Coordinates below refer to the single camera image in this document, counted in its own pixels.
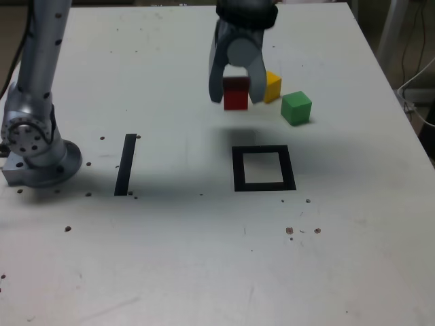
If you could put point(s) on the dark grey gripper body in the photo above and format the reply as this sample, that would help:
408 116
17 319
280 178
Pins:
243 31

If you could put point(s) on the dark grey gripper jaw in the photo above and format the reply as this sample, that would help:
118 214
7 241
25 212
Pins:
214 78

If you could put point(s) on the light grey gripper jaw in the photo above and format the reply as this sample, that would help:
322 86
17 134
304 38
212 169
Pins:
242 51

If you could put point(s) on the red cube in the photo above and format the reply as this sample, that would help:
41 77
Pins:
235 100

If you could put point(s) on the yellow cube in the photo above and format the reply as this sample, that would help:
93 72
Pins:
274 86

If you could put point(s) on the green cube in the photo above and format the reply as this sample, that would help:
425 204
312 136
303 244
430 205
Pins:
295 108

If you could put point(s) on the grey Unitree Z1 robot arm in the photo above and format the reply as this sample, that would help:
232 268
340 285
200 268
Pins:
34 68

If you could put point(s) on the black tape square outline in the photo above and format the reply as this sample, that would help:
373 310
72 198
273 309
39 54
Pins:
238 169

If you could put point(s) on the black tape strip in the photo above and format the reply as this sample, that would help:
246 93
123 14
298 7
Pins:
125 166

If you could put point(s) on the grey metal frame leg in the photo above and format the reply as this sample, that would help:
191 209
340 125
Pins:
391 27

